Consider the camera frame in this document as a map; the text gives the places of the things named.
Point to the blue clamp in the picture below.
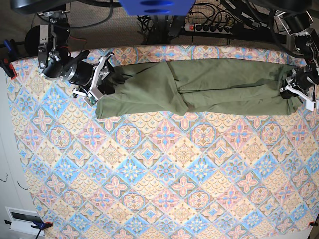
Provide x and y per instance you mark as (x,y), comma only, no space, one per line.
(6,63)
(40,225)

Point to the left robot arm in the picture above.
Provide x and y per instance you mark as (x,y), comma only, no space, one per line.
(294,16)

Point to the blue clamp upper left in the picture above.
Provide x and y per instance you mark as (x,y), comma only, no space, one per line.
(6,63)

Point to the black round stool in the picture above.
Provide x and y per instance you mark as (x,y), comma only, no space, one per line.
(31,41)

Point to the orange clamp lower right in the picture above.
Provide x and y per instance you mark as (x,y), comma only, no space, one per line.
(314,224)

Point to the patterned tablecloth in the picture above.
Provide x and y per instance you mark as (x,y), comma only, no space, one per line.
(159,175)

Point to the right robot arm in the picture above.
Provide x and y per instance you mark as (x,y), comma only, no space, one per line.
(54,57)

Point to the blue clamp lower left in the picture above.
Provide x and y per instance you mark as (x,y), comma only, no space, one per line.
(40,225)

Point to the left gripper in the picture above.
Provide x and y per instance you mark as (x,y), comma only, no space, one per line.
(303,79)

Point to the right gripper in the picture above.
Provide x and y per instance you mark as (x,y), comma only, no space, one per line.
(100,85)

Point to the green t-shirt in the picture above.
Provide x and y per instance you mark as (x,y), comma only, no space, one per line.
(229,86)

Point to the white power strip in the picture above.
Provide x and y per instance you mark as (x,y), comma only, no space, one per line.
(206,28)

